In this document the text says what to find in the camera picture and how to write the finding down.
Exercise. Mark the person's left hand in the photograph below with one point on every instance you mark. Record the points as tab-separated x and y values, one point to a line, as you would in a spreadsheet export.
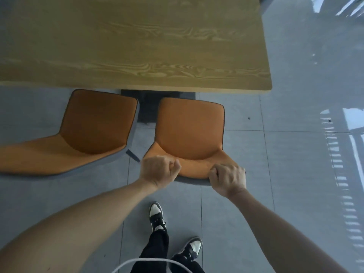
155	170

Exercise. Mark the person's right hand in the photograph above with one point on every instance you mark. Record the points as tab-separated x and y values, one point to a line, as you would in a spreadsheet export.
230	180

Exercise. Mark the person's left thumb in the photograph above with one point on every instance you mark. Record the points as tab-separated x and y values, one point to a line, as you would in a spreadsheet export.
176	168

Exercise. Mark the person's right thumb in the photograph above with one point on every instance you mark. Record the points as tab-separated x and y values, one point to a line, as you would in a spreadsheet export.
213	174

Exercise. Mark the orange upholstered chair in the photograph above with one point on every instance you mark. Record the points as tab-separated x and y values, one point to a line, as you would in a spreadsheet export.
93	119
190	127

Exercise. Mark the person's right forearm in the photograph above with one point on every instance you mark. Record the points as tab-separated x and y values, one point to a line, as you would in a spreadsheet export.
273	233

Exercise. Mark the person's left forearm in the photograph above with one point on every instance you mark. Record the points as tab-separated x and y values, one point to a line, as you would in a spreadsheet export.
76	224

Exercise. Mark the black and white left shoe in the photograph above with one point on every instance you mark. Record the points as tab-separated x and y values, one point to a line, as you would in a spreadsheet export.
156	214

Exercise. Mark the black and white shoe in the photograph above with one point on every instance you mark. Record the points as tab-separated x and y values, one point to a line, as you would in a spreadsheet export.
192	248
156	214

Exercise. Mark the black table base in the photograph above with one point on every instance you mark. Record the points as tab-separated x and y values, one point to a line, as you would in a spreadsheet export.
146	108

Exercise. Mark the black and white right shoe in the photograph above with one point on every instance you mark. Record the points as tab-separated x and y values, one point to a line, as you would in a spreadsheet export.
192	248

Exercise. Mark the black trousers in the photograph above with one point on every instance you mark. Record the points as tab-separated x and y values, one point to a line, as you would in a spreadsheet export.
155	247

